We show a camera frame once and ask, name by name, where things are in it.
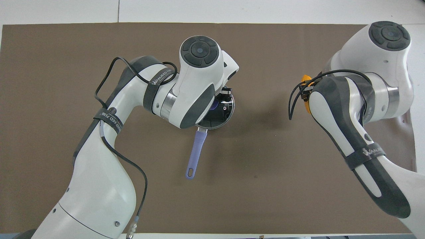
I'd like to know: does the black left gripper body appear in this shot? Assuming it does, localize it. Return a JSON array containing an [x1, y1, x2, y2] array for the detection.
[[220, 86, 233, 103]]

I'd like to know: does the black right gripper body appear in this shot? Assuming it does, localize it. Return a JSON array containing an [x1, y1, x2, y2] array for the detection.
[[300, 81, 316, 101]]

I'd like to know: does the yellow corn cob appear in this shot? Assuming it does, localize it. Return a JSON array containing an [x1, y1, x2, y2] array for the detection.
[[300, 75, 315, 115]]

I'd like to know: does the glass lid with blue knob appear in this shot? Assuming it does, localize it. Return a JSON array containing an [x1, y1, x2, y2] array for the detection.
[[199, 92, 235, 130]]

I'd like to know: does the dark blue pot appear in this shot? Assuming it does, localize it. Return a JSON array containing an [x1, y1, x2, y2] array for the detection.
[[185, 93, 235, 180]]

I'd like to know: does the brown table mat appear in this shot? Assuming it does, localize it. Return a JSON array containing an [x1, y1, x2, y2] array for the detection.
[[0, 22, 417, 235]]

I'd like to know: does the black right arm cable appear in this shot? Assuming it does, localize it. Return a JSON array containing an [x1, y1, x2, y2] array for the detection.
[[288, 69, 373, 121]]

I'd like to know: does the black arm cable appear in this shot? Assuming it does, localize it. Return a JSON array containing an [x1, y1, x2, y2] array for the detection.
[[94, 57, 179, 239], [288, 69, 373, 121]]

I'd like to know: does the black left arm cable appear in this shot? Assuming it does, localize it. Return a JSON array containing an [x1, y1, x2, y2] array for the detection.
[[94, 57, 179, 239]]

